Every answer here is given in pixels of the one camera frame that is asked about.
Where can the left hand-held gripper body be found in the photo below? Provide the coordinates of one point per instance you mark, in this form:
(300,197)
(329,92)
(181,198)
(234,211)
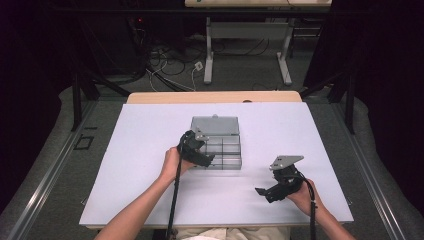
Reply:
(193,148)

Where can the white-legged desk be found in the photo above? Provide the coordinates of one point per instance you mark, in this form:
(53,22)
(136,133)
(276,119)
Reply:
(246,31)

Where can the person's beige trousers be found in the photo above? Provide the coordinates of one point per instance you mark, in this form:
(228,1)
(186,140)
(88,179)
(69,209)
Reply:
(233,234)

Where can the grey transparent compartment box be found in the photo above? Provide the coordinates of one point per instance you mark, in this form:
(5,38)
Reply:
(223,146)

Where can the black horizontal frame bar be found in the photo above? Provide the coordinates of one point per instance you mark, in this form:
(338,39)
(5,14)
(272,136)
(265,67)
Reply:
(200,11)

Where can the light wooden table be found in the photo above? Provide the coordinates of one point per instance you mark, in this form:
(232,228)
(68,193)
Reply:
(200,97)

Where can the person's left hand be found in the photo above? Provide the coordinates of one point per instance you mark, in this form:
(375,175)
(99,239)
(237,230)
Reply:
(173,163)

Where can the white plug adapter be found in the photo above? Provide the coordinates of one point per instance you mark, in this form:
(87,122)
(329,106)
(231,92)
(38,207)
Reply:
(198,65)

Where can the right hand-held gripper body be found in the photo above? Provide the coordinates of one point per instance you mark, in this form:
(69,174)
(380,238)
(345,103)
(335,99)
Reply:
(286,185)

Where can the black power strip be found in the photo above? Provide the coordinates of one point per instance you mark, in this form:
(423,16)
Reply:
(136,28)

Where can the black metal stand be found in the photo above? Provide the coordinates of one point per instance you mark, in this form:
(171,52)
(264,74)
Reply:
(77,100)
(349,103)

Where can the person's right hand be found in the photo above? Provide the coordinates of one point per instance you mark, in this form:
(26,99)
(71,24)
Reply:
(305,200)

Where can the aluminium floor rail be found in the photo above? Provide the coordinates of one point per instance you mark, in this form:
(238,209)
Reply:
(50,170)
(370,170)

